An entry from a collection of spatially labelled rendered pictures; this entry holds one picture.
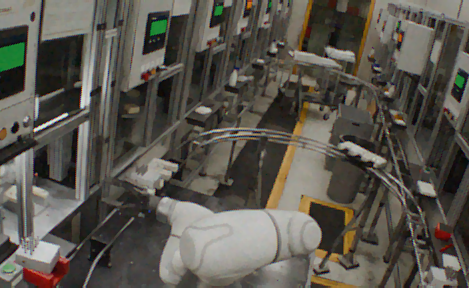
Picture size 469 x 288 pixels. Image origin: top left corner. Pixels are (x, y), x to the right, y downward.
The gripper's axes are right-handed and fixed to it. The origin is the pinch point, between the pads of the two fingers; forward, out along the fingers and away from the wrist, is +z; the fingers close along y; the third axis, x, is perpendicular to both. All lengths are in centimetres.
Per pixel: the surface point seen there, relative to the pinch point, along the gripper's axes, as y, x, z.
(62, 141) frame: 0.3, -25.3, 38.1
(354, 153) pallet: -26, -186, -101
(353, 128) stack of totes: -56, -351, -112
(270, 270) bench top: -44, -45, -64
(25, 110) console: 33.6, 24.5, 20.4
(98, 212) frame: -37, -36, 23
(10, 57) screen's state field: 53, 35, 18
